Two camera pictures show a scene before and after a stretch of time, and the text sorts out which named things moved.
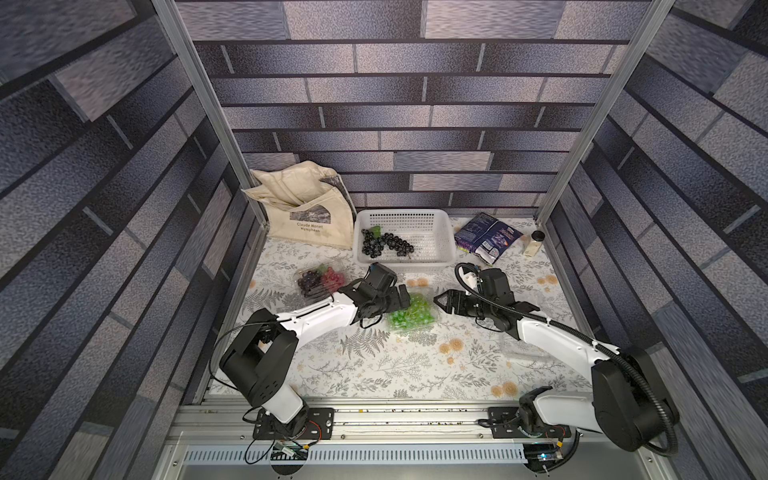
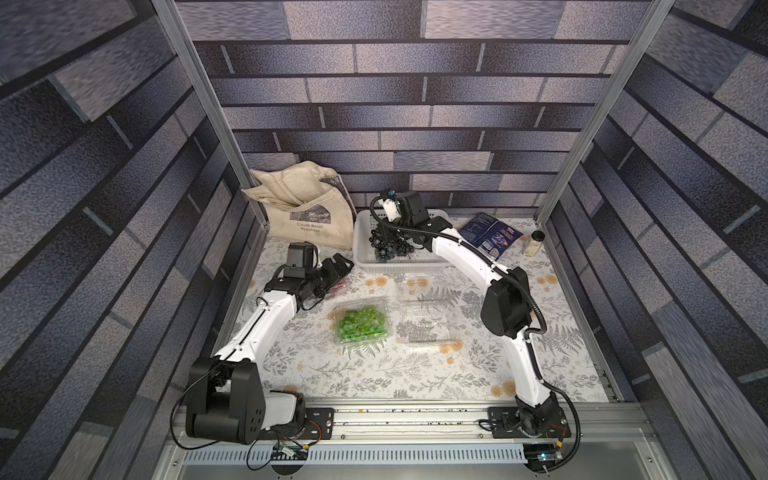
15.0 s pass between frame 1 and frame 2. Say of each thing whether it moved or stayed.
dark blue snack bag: stayed
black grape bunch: moved
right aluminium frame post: stayed
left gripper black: moved
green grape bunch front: moved
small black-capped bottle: stayed
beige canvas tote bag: stayed
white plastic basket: stayed
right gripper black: moved
